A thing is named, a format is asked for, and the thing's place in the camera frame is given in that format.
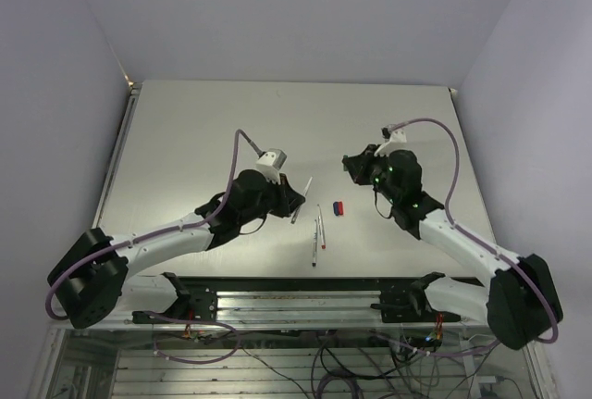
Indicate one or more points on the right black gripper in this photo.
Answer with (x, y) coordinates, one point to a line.
(359, 165)

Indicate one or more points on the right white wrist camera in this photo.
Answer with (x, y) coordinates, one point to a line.
(394, 139)

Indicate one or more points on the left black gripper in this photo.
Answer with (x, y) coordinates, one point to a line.
(288, 198)

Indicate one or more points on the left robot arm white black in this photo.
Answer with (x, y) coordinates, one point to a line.
(101, 274)

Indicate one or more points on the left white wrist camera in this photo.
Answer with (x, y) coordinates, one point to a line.
(270, 163)

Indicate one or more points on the black marker pen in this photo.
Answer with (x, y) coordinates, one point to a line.
(316, 238)

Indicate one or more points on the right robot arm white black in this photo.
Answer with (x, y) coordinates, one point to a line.
(515, 295)

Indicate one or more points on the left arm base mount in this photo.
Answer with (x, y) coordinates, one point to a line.
(170, 300)

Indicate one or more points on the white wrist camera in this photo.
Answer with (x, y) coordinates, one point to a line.
(394, 139)
(270, 163)

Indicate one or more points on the red marker pen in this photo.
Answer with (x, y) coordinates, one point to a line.
(321, 227)

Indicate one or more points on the aluminium frame rail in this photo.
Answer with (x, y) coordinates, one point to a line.
(245, 309)

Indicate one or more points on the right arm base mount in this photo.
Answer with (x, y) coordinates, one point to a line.
(403, 300)

